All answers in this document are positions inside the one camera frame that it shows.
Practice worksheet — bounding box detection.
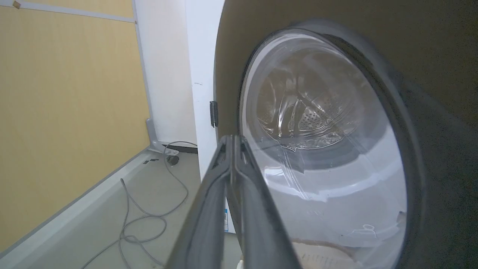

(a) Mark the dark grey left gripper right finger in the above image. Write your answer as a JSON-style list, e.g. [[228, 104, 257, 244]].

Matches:
[[231, 134, 302, 269]]

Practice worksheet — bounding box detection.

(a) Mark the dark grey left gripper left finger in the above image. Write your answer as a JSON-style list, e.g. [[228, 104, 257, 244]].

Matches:
[[165, 135, 234, 269]]

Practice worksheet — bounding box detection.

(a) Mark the round glass washing machine door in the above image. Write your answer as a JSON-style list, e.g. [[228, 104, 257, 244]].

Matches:
[[214, 0, 478, 269]]

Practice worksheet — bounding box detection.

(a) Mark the white washing machine body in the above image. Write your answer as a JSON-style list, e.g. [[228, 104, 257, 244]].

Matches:
[[185, 0, 243, 234]]

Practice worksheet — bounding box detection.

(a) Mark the grey cable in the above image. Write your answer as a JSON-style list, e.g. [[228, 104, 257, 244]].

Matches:
[[80, 141, 198, 269]]

